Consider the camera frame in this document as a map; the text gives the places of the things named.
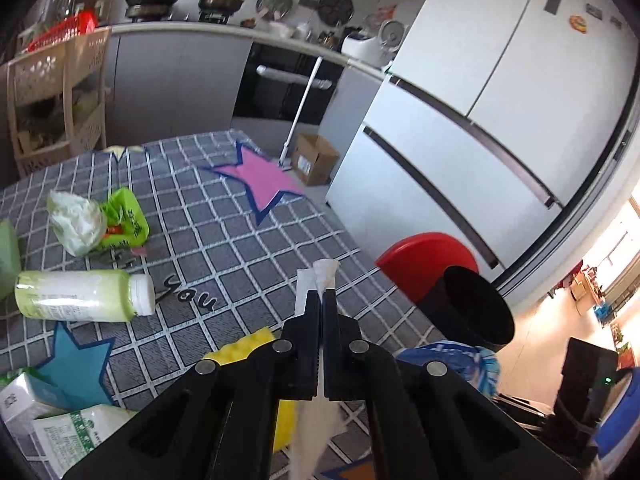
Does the black wok on stove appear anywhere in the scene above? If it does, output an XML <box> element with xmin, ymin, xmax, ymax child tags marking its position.
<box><xmin>125</xmin><ymin>0</ymin><xmax>179</xmax><ymax>23</ymax></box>

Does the white refrigerator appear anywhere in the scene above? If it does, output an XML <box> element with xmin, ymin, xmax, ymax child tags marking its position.
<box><xmin>326</xmin><ymin>0</ymin><xmax>639</xmax><ymax>306</ymax></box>

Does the grey checked tablecloth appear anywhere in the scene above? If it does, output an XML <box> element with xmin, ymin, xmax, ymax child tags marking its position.
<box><xmin>1</xmin><ymin>130</ymin><xmax>439</xmax><ymax>411</ymax></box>

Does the white green plastic bag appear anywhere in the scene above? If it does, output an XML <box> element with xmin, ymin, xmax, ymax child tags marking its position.
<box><xmin>47</xmin><ymin>191</ymin><xmax>107</xmax><ymax>257</ymax></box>

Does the brown pot on stove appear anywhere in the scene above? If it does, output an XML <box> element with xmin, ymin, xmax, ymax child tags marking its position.
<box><xmin>198</xmin><ymin>0</ymin><xmax>244</xmax><ymax>25</ymax></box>

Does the black trash bin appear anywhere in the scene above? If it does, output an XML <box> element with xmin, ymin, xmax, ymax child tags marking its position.
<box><xmin>416</xmin><ymin>266</ymin><xmax>515</xmax><ymax>352</ymax></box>

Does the cardboard box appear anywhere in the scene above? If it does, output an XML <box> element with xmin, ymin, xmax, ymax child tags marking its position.
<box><xmin>292</xmin><ymin>133</ymin><xmax>340</xmax><ymax>186</ymax></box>

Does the white green milk carton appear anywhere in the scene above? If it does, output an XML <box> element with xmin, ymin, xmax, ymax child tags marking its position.
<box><xmin>1</xmin><ymin>370</ymin><xmax>136</xmax><ymax>478</ymax></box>

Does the white stick vacuum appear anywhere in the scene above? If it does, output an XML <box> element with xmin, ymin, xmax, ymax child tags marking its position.
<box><xmin>253</xmin><ymin>53</ymin><xmax>343</xmax><ymax>168</ymax></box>

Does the beige storage rack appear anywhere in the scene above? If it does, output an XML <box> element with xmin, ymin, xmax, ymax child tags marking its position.
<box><xmin>6</xmin><ymin>27</ymin><xmax>111</xmax><ymax>177</ymax></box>

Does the green snack wrapper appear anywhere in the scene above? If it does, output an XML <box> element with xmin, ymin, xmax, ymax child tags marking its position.
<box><xmin>98</xmin><ymin>188</ymin><xmax>150</xmax><ymax>249</ymax></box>

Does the yellow sponge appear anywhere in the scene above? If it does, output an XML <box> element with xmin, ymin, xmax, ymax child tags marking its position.
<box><xmin>202</xmin><ymin>326</ymin><xmax>298</xmax><ymax>456</ymax></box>

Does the green drink bottle white cap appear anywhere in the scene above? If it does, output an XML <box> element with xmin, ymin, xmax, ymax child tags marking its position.
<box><xmin>14</xmin><ymin>270</ymin><xmax>156</xmax><ymax>323</ymax></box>

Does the black built-in oven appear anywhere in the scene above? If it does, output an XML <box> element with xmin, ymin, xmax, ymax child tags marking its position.
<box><xmin>233</xmin><ymin>44</ymin><xmax>344</xmax><ymax>125</ymax></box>

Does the green wavy sponge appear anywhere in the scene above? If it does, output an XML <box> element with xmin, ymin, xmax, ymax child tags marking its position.
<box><xmin>0</xmin><ymin>219</ymin><xmax>22</xmax><ymax>300</ymax></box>

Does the red plastic stool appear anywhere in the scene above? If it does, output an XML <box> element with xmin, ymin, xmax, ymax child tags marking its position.
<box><xmin>376</xmin><ymin>232</ymin><xmax>478</xmax><ymax>304</ymax></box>

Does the blue plastic wrapper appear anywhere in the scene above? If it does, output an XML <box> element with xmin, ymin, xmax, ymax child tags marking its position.
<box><xmin>396</xmin><ymin>340</ymin><xmax>501</xmax><ymax>399</ymax></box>

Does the white rice cooker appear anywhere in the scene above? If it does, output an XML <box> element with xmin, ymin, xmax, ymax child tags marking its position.
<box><xmin>341</xmin><ymin>20</ymin><xmax>406</xmax><ymax>68</ymax></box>

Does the red plastic basket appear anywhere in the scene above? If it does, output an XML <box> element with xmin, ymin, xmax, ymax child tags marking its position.
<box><xmin>26</xmin><ymin>10</ymin><xmax>98</xmax><ymax>53</ymax></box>

